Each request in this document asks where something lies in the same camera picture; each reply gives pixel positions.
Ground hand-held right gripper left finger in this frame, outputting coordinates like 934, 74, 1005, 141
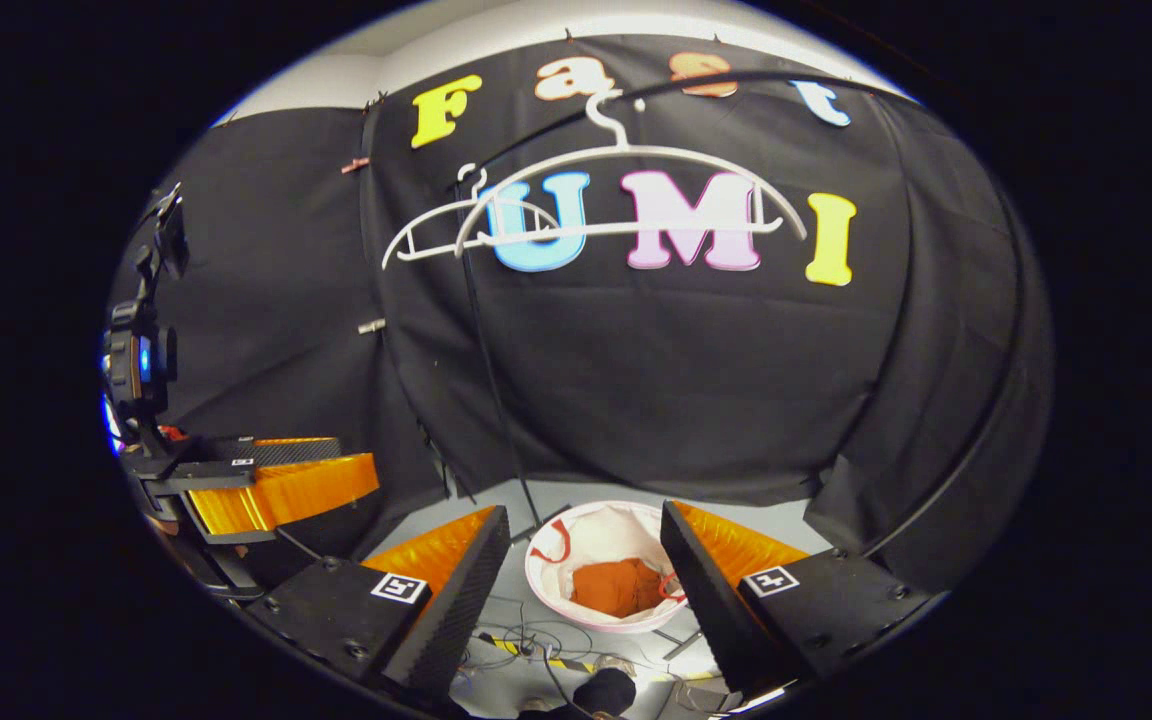
246, 503, 513, 701

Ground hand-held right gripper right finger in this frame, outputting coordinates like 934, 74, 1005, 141
659, 498, 939, 701

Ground orange corduroy jacket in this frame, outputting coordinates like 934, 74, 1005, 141
571, 558, 672, 619

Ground white laundry hamper red handles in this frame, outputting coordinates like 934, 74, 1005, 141
524, 500, 689, 635

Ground white plastic hanger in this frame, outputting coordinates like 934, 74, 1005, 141
452, 88, 810, 261
381, 163, 567, 271

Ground black clothes rack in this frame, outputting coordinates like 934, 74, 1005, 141
451, 68, 1029, 561

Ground dark rounded object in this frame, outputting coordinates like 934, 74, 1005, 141
571, 668, 638, 717

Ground black backdrop cloth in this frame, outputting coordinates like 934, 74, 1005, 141
106, 35, 1055, 591

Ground black floor cables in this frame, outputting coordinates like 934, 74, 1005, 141
456, 595, 637, 706

